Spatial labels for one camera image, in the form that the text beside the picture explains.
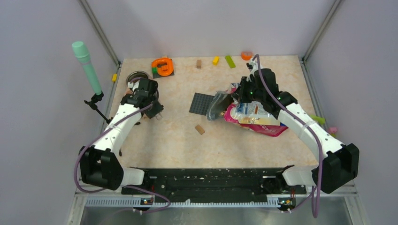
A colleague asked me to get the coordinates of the green toy bone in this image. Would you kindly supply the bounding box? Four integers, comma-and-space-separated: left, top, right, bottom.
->
309, 115, 326, 125

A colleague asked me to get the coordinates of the lime green block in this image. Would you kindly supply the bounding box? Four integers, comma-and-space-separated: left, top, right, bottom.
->
225, 55, 236, 68

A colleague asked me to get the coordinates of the small brown wooden block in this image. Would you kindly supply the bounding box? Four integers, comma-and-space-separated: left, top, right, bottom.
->
195, 125, 205, 135

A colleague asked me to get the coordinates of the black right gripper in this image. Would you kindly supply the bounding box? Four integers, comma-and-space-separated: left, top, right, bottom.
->
231, 76, 265, 103

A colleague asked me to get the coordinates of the orange tape roll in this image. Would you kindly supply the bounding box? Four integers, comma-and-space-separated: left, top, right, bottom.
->
241, 51, 253, 60

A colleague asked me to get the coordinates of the pink and yellow toy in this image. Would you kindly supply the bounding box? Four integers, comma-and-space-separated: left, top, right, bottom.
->
327, 127, 338, 137

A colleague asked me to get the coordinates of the dark grey studded baseplate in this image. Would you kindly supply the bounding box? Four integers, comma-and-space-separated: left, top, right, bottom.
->
189, 93, 214, 116

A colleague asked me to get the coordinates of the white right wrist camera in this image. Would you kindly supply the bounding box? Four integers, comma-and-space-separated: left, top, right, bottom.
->
246, 60, 261, 75

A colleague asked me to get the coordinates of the pet food bag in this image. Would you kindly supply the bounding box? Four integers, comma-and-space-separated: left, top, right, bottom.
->
205, 83, 288, 137

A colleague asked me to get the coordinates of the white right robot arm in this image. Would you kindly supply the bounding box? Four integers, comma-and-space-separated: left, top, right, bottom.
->
232, 68, 360, 194

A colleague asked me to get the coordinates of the yellow block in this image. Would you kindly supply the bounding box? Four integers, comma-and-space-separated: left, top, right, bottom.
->
212, 56, 220, 66

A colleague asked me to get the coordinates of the clear plastic scoop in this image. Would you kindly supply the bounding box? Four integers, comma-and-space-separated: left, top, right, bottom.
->
155, 113, 162, 120

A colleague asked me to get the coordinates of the orange ring toy on plate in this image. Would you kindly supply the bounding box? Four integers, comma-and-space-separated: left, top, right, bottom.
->
151, 57, 174, 79

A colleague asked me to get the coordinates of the mint green microphone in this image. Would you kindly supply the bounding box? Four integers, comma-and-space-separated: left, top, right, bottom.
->
72, 41, 102, 95

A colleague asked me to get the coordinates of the pink double bowl stand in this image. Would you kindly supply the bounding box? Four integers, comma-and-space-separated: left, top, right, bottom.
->
124, 87, 133, 96

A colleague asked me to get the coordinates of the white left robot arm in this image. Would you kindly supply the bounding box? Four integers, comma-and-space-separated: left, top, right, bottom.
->
76, 77, 164, 194

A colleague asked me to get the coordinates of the steel pet bowl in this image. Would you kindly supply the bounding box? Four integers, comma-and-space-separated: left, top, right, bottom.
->
126, 71, 149, 88

